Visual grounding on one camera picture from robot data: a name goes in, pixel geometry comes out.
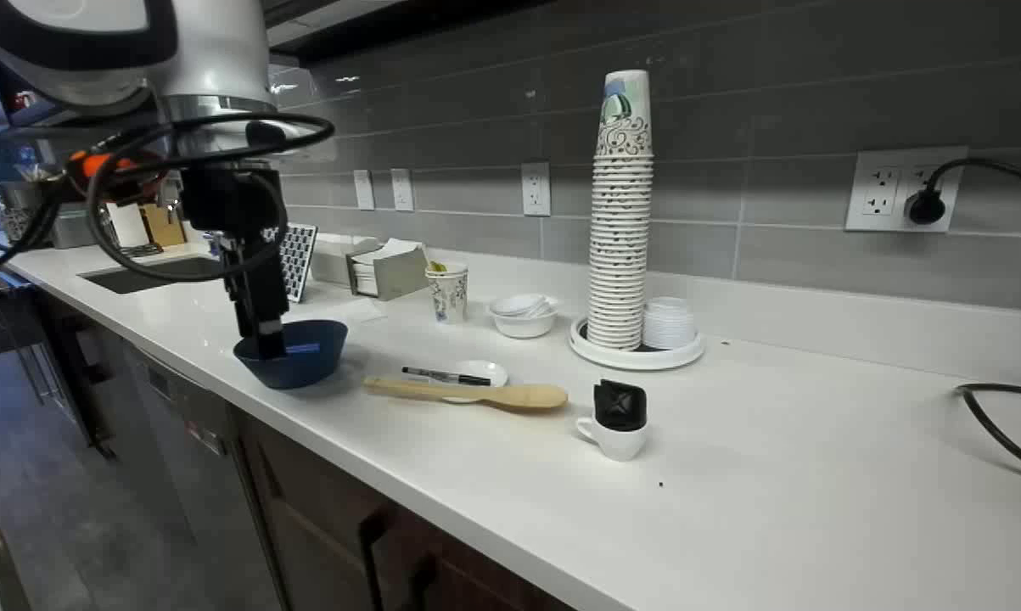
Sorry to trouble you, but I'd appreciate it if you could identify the black marker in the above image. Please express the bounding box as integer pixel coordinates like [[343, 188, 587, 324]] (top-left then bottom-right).
[[401, 366, 492, 387]]

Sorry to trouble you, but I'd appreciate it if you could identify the blue bowl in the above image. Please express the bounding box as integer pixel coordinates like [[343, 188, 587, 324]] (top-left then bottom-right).
[[233, 319, 349, 390]]

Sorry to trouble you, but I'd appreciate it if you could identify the black and white grid panel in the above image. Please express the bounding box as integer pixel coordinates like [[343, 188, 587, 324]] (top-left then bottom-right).
[[278, 222, 319, 304]]

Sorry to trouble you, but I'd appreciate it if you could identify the small white plate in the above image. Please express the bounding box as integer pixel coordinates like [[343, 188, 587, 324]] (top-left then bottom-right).
[[440, 360, 509, 404]]

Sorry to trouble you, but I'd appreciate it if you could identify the napkin dispenser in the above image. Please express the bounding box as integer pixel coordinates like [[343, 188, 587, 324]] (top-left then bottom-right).
[[346, 238, 430, 301]]

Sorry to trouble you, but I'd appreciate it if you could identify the white card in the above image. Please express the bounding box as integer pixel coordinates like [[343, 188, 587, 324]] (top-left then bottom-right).
[[107, 202, 150, 249]]

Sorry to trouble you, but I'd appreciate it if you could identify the small white cup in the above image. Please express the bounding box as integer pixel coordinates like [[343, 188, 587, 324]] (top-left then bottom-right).
[[575, 414, 649, 462]]

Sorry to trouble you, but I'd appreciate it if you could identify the white box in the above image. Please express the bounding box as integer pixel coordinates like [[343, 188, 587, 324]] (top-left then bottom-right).
[[311, 233, 367, 287]]

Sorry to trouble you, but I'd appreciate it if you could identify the stack of paper cups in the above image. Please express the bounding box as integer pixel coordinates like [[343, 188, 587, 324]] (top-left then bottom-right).
[[586, 70, 655, 351]]

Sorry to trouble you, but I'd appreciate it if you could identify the black cabinet door handle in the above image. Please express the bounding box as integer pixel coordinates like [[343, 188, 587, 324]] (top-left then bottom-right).
[[359, 507, 392, 611]]

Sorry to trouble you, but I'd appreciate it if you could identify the dark wall cabinet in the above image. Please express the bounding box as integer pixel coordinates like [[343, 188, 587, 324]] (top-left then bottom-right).
[[264, 0, 553, 65]]

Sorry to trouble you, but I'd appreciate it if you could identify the wooden spatula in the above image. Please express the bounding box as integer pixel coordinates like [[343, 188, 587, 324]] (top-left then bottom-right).
[[363, 376, 569, 414]]

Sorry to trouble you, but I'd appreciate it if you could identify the stack of white lids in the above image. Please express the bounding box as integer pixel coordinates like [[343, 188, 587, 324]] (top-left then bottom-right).
[[643, 296, 697, 350]]

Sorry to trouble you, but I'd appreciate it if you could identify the black cable with plug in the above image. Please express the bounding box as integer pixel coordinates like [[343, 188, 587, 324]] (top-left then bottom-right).
[[905, 157, 1021, 226]]

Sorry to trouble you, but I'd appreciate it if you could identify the black folded object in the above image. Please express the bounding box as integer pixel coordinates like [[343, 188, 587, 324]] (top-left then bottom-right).
[[593, 379, 648, 432]]

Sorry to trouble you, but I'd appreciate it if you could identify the small white bowl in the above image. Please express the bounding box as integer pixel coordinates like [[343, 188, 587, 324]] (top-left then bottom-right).
[[487, 294, 559, 339]]

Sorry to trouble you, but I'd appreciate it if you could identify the steel dishwasher door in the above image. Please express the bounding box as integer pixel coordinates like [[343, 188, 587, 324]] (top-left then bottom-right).
[[124, 344, 283, 611]]

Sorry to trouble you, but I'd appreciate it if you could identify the brown cabinet door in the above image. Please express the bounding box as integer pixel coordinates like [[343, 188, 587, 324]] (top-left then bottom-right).
[[234, 412, 396, 611]]

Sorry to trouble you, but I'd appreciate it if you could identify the round white tray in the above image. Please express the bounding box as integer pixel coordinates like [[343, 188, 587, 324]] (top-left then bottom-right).
[[569, 314, 705, 371]]

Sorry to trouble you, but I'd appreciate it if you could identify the metal container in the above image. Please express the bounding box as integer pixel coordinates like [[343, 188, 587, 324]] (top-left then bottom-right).
[[0, 180, 95, 249]]

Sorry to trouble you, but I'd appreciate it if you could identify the printed paper cup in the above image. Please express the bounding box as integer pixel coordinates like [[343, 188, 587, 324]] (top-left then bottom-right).
[[425, 261, 469, 324]]

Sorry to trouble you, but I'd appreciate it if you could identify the brown cardboard piece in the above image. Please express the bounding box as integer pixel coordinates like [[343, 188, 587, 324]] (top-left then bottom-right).
[[141, 204, 187, 249]]

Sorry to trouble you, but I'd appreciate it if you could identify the heap of white spoons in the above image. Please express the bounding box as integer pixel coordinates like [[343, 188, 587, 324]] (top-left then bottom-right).
[[493, 294, 552, 319]]

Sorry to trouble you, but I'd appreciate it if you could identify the wide white wall socket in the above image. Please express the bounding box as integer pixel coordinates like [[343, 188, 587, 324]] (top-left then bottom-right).
[[844, 147, 969, 233]]

